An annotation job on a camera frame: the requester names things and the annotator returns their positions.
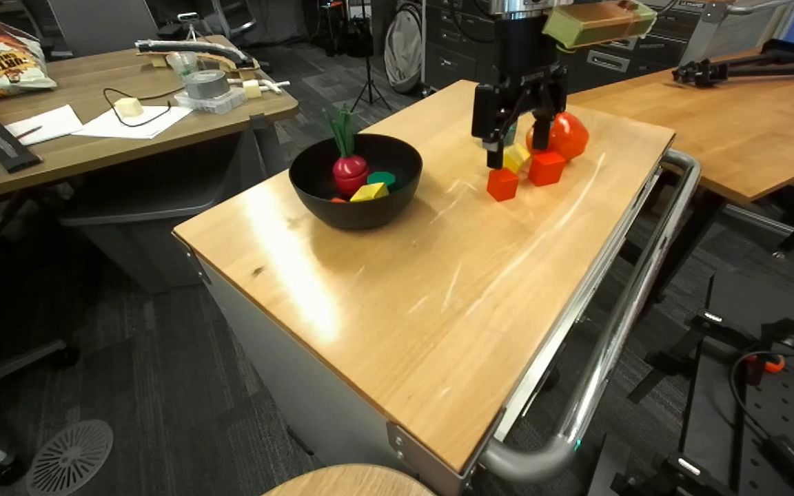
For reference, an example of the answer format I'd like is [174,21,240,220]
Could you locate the small orange wooden cube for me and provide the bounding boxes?
[486,166,521,205]

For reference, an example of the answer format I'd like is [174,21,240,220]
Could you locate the white paper sheet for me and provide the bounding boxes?
[6,101,87,149]
[72,101,195,144]

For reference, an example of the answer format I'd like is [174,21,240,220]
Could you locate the curved black white hose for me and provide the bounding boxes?
[131,36,258,71]

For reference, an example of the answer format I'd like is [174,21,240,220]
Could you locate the long wooden table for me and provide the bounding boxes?
[568,47,794,209]

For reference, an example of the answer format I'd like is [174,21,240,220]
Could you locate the round grey floor grate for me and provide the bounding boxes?
[22,415,119,496]

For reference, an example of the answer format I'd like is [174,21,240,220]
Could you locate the black cabinet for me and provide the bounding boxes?
[421,0,509,90]

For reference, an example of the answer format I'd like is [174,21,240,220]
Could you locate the yellow green foam pad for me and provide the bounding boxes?
[539,0,659,52]

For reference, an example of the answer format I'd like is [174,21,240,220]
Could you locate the chips bag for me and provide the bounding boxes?
[0,20,61,104]

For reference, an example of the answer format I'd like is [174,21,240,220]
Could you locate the grey tape roll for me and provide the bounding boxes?
[180,67,235,116]

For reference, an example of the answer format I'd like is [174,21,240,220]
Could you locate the round fan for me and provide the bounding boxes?
[381,0,430,96]

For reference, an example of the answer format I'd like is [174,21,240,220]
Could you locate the wooden office desk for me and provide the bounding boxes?
[0,45,301,214]

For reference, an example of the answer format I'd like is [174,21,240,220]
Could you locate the large grey office chair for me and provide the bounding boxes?
[43,0,163,56]

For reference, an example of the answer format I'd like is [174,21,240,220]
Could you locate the small cream round object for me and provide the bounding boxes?
[113,94,148,123]

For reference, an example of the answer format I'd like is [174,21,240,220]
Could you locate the yellow wooden cube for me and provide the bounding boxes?
[346,180,390,207]

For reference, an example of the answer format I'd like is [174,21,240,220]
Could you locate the orange-red pepper toy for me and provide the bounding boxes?
[524,107,593,167]

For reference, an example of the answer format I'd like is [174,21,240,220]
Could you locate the red toy radish green leaves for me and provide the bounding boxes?
[324,101,371,199]

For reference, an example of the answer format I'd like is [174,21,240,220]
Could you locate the steel cart handle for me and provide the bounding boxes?
[476,149,703,484]

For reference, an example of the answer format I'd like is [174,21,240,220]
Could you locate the black tripod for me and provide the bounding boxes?
[669,36,794,90]

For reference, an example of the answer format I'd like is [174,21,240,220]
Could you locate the round wooden stool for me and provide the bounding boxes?
[261,462,437,496]

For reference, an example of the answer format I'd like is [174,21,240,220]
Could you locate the black bowl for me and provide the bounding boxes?
[287,133,425,233]

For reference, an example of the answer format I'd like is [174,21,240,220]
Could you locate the white plastic connector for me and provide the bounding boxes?
[228,75,295,98]

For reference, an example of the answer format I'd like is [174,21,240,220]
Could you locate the metal tool cart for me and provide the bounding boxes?
[174,228,509,496]

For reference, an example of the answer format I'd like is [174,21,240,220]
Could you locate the green wooden cylinder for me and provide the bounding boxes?
[364,167,399,192]

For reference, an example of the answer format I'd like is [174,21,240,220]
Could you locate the orange clamp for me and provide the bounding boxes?
[741,351,792,377]

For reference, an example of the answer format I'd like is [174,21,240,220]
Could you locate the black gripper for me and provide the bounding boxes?
[468,25,574,171]

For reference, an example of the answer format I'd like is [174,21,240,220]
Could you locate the large orange wooden cube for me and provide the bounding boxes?
[526,149,570,191]

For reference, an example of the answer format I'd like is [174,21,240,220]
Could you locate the pale yellow wooden block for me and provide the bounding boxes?
[502,144,535,176]

